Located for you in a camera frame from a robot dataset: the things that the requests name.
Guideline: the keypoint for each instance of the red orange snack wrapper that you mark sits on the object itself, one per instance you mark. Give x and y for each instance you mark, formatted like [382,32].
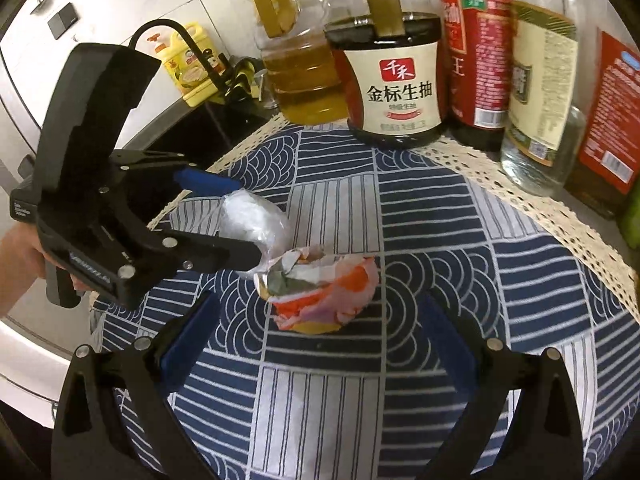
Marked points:
[312,292]

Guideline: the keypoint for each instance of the small white plastic bag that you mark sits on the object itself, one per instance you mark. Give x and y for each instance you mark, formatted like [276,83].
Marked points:
[247,216]

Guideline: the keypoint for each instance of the yellow black dish cloth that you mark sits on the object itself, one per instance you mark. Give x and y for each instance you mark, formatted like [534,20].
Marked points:
[240,80]

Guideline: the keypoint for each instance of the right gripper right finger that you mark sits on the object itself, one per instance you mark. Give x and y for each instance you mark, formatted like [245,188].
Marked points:
[455,339]

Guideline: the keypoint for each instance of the black kitchen sink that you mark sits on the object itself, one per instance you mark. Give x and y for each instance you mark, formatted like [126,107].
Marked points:
[204,133]

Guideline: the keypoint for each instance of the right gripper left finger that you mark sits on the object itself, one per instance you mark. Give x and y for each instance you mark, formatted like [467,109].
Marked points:
[181,341]

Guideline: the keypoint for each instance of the red blue label bottle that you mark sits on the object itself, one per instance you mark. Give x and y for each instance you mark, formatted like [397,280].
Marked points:
[607,163]

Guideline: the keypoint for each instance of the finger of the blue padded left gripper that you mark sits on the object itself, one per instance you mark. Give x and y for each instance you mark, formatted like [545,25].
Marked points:
[204,183]
[209,253]

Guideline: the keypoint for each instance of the soy sauce jug white label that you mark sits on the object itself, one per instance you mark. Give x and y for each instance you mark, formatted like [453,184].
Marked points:
[390,59]

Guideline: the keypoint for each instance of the green label small bottle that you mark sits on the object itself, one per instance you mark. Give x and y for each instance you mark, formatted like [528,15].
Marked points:
[630,223]

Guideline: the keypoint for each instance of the red label dark bottle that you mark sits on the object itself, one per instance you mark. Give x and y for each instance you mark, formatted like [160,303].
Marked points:
[479,42]

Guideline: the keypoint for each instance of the left hand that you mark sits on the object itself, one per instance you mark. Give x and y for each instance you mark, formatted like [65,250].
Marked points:
[22,262]

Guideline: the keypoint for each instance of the yellow cap vinegar bottle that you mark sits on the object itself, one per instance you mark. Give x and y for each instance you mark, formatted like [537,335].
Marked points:
[541,134]

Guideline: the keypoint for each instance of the yellow dish soap bottle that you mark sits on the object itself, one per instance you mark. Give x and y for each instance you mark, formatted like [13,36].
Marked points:
[180,62]

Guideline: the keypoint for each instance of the black wall switch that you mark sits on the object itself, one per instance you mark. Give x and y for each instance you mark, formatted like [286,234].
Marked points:
[63,20]

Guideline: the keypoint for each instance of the black faucet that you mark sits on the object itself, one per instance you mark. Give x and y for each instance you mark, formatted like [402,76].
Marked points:
[152,27]

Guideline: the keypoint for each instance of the large cooking oil jug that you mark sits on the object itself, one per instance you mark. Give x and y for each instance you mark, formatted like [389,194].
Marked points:
[299,62]

